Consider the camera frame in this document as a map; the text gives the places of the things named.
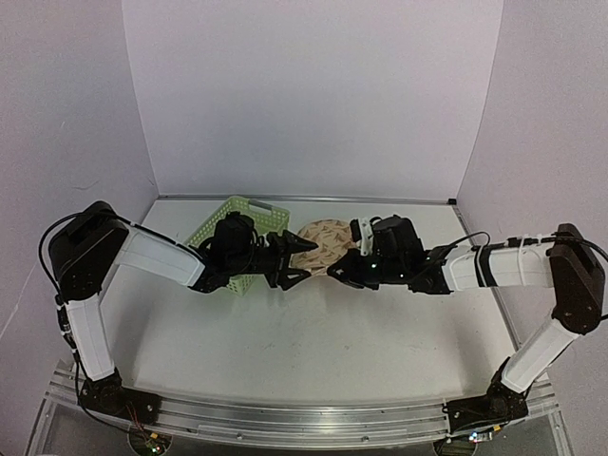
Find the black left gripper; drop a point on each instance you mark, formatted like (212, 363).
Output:
(290, 244)

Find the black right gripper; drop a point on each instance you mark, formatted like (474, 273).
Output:
(351, 275)

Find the beige tulip mesh laundry bag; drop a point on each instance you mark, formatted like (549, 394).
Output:
(333, 238)

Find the green perforated plastic basket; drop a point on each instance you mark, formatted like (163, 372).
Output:
(267, 218)

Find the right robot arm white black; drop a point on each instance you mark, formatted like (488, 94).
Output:
(563, 267)

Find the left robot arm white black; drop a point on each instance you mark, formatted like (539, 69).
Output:
(80, 254)

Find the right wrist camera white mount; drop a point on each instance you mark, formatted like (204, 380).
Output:
(362, 234)

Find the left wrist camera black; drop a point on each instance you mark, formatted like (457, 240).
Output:
(233, 237)

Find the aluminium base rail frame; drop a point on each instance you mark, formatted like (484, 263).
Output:
(319, 367)

